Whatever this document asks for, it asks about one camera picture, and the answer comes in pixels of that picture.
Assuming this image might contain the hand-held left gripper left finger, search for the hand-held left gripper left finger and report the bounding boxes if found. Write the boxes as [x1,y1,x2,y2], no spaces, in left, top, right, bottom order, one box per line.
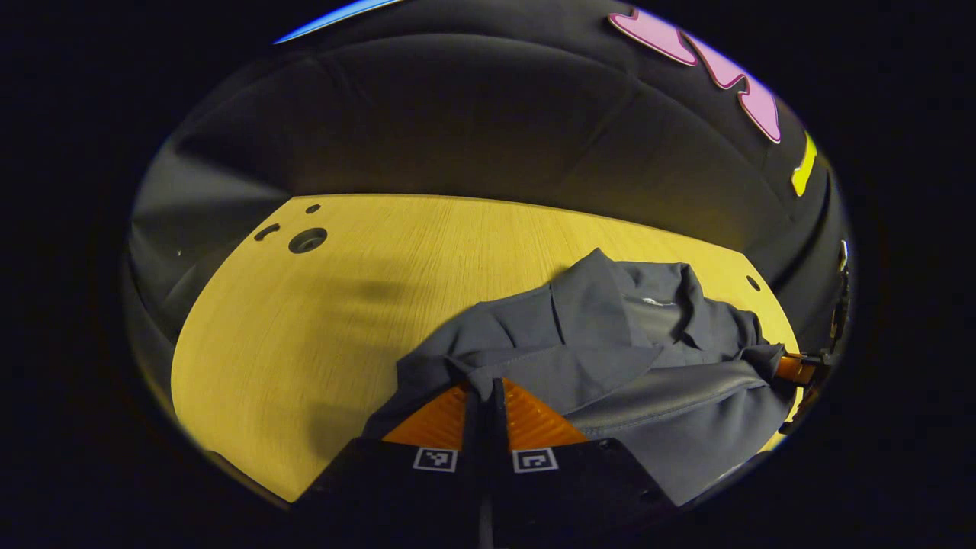
[294,377,490,549]

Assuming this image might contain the black backdrop cloth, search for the black backdrop cloth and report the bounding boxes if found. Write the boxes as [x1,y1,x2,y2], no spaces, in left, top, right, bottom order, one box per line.
[122,0,853,382]

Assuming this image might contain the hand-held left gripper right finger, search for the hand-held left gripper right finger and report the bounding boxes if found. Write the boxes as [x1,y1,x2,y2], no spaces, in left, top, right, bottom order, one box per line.
[488,377,679,549]

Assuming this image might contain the grey button shirt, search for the grey button shirt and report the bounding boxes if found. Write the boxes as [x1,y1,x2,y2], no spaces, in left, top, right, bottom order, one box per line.
[361,247,803,509]

